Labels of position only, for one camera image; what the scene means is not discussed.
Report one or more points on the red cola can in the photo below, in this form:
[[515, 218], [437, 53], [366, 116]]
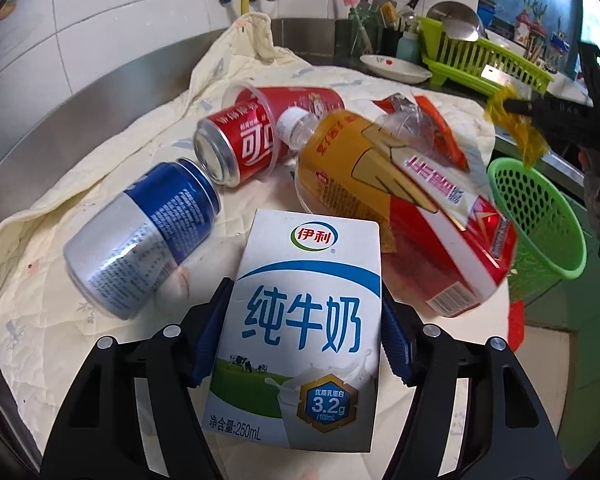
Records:
[[245, 142]]

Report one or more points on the teal bottle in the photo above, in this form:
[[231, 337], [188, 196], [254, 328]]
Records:
[[409, 47]]

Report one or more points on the white blue milk carton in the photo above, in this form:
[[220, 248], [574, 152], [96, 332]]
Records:
[[295, 320]]

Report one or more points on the yellow red labelled plastic bottle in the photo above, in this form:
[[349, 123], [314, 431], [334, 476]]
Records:
[[380, 180]]

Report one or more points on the clear green utensil holder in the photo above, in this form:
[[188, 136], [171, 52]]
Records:
[[365, 35]]

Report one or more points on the blue silver drink can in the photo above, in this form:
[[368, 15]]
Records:
[[140, 230]]

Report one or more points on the colourful printed panel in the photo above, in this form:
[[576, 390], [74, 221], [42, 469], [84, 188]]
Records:
[[530, 25]]

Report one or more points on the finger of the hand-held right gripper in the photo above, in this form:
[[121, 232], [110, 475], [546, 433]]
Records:
[[550, 104], [562, 127]]

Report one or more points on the white plate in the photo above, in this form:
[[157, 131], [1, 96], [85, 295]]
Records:
[[395, 67]]

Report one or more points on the green plastic mesh basket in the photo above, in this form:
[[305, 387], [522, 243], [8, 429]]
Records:
[[545, 220]]

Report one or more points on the red plastic object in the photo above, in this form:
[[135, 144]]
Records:
[[516, 325]]

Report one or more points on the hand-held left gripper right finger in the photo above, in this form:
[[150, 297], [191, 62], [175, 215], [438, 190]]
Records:
[[397, 345]]

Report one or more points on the yellow wrapper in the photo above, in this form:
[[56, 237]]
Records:
[[525, 137]]

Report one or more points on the green plastic dish rack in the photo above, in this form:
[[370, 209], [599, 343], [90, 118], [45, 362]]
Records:
[[480, 57]]

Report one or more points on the red printed plastic cup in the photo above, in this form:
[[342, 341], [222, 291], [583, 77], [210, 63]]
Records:
[[300, 97]]

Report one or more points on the orange fruit wall sticker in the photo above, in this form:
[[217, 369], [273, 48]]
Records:
[[6, 10]]

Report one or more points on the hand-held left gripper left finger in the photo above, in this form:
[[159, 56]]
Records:
[[214, 332]]

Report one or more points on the cream quilted cloth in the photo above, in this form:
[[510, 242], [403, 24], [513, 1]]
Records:
[[130, 125]]

